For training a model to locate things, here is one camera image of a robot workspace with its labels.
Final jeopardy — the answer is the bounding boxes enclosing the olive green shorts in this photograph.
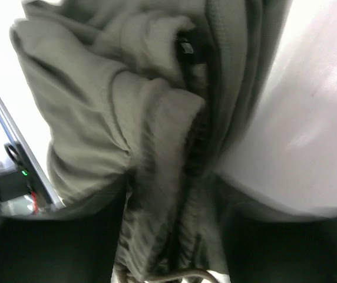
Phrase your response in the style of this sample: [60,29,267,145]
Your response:
[10,1,290,282]

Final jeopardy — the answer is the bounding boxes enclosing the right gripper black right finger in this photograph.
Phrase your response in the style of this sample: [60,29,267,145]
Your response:
[219,203,337,282]

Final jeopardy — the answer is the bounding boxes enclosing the aluminium mounting rail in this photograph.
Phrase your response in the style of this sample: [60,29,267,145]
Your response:
[0,97,64,209]

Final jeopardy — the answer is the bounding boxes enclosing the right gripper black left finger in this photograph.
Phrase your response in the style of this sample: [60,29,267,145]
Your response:
[0,190,125,282]

